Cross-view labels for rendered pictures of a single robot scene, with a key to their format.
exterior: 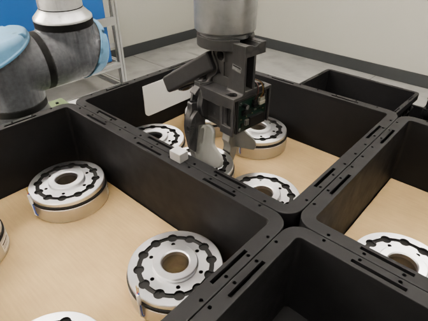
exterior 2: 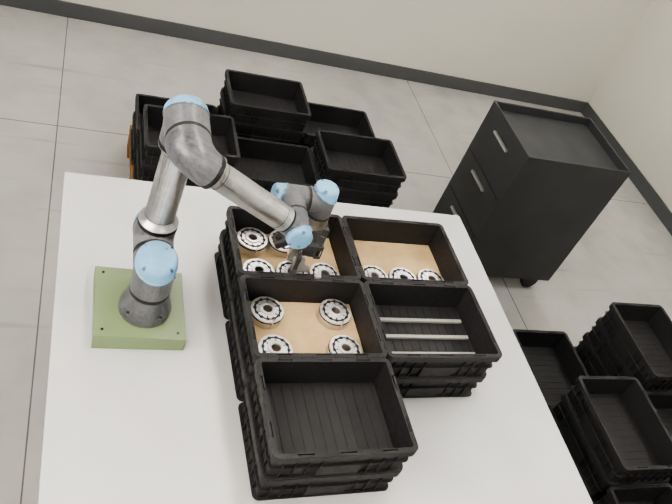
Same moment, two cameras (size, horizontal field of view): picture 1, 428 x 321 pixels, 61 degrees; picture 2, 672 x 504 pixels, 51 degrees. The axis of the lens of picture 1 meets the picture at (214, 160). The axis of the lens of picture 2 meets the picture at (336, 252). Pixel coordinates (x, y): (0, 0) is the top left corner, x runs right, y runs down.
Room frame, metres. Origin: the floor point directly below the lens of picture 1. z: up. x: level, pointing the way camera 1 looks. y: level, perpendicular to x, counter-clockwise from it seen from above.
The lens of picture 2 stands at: (-0.15, 1.55, 2.42)
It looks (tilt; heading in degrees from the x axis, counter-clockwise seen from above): 41 degrees down; 288
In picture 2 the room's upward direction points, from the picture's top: 24 degrees clockwise
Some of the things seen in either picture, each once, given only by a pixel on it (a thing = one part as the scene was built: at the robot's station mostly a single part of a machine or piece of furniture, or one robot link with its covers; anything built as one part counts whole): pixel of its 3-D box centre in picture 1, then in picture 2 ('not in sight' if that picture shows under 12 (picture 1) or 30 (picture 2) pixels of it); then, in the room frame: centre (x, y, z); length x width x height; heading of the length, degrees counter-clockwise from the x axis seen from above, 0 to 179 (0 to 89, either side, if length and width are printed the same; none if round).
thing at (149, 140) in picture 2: (343, 138); (182, 170); (1.36, -0.56, 0.37); 0.40 x 0.30 x 0.45; 47
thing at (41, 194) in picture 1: (67, 182); (267, 309); (0.40, 0.21, 0.86); 0.10 x 0.10 x 0.01
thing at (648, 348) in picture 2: not in sight; (628, 368); (-0.75, -1.27, 0.37); 0.40 x 0.30 x 0.45; 137
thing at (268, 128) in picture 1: (257, 127); not in sight; (0.56, -0.08, 0.86); 0.05 x 0.05 x 0.01
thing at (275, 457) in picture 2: not in sight; (335, 406); (0.05, 0.37, 0.92); 0.40 x 0.30 x 0.02; 48
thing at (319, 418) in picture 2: not in sight; (329, 416); (0.05, 0.37, 0.87); 0.40 x 0.30 x 0.11; 48
